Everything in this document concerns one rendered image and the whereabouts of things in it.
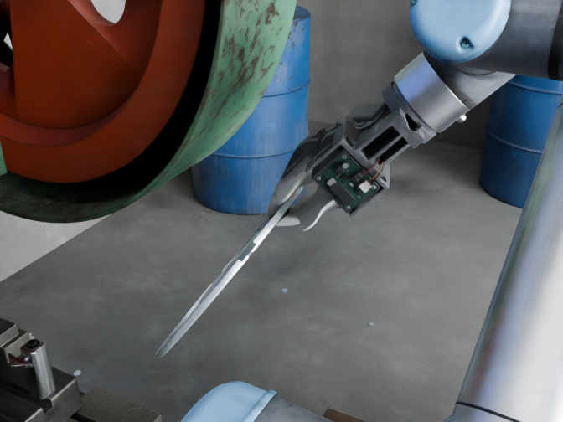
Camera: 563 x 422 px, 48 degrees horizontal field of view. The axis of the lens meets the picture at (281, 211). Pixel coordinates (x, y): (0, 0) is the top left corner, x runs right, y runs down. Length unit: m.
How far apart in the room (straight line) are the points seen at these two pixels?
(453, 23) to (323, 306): 1.92
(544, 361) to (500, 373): 0.02
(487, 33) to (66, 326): 2.05
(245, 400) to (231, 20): 0.43
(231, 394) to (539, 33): 0.34
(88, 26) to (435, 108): 0.51
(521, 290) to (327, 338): 1.81
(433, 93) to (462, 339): 1.71
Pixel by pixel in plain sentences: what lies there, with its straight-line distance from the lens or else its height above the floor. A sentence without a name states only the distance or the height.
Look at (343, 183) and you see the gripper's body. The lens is 0.64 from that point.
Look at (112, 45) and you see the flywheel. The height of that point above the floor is 1.19.
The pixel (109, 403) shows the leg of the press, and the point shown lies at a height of 0.64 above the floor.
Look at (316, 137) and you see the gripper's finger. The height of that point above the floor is 1.14.
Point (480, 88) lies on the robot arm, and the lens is 0.63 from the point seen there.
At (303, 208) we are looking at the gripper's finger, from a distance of 0.73.
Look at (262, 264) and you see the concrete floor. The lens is 2.58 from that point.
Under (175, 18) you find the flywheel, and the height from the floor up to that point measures 1.24.
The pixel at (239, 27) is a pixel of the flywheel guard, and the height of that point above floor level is 1.24.
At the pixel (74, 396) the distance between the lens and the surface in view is 1.07.
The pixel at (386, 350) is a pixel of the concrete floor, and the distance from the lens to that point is 2.18.
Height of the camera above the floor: 1.38
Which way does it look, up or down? 28 degrees down
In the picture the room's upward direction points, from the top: straight up
